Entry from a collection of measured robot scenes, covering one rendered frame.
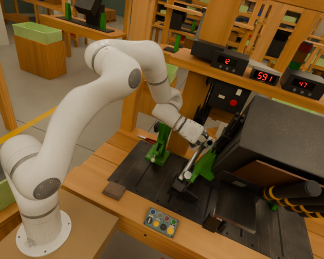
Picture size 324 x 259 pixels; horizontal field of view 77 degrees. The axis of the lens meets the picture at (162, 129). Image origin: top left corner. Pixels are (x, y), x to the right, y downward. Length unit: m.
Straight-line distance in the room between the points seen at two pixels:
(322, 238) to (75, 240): 1.27
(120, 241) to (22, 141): 1.45
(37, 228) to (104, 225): 0.26
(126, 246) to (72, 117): 1.52
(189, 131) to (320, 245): 0.93
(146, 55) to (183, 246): 0.82
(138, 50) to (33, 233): 0.72
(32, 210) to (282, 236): 1.14
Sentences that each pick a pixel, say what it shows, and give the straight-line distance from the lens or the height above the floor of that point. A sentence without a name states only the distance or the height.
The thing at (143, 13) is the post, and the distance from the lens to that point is 1.22.
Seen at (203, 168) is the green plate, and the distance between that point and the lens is 0.98.
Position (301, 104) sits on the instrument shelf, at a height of 1.51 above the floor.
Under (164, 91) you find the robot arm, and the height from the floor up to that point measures 1.47.
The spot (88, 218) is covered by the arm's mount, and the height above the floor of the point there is 0.94.
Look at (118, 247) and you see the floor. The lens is 1.98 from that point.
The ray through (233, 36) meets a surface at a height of 0.86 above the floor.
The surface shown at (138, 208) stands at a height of 0.90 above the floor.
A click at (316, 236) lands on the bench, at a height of 0.88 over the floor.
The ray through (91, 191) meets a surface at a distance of 1.14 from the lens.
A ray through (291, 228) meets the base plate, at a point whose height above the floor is 0.90.
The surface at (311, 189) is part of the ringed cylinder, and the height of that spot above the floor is 1.49.
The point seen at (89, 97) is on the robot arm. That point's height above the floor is 1.52.
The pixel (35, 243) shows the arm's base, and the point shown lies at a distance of 0.97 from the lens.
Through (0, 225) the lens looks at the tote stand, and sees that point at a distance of 1.28.
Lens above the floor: 1.82
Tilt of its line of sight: 35 degrees down
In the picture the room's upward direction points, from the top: 14 degrees clockwise
